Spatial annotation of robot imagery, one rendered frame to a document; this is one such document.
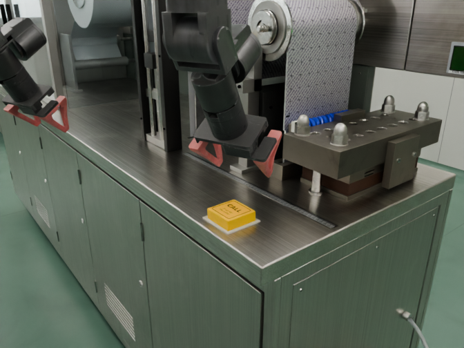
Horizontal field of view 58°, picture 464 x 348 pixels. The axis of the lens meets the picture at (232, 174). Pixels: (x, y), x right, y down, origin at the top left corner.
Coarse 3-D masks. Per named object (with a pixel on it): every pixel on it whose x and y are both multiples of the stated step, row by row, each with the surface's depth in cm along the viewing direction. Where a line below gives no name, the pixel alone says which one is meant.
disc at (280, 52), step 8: (256, 0) 97; (264, 0) 95; (272, 0) 93; (280, 0) 91; (288, 8) 90; (288, 16) 90; (248, 24) 101; (288, 24) 91; (288, 32) 91; (288, 40) 92; (280, 48) 94; (264, 56) 99; (272, 56) 97; (280, 56) 95
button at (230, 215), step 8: (232, 200) 87; (208, 208) 84; (216, 208) 84; (224, 208) 84; (232, 208) 84; (240, 208) 84; (248, 208) 84; (208, 216) 84; (216, 216) 82; (224, 216) 81; (232, 216) 81; (240, 216) 81; (248, 216) 82; (224, 224) 80; (232, 224) 80; (240, 224) 81
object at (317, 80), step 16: (320, 48) 99; (336, 48) 103; (352, 48) 106; (288, 64) 94; (304, 64) 98; (320, 64) 101; (336, 64) 105; (288, 80) 96; (304, 80) 99; (320, 80) 103; (336, 80) 106; (288, 96) 98; (304, 96) 101; (320, 96) 105; (336, 96) 108; (288, 112) 99; (304, 112) 103; (320, 112) 106; (336, 112) 110; (288, 128) 101
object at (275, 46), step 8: (256, 8) 97; (264, 8) 94; (272, 8) 93; (280, 8) 91; (280, 16) 91; (280, 24) 92; (280, 32) 92; (280, 40) 93; (264, 48) 98; (272, 48) 96
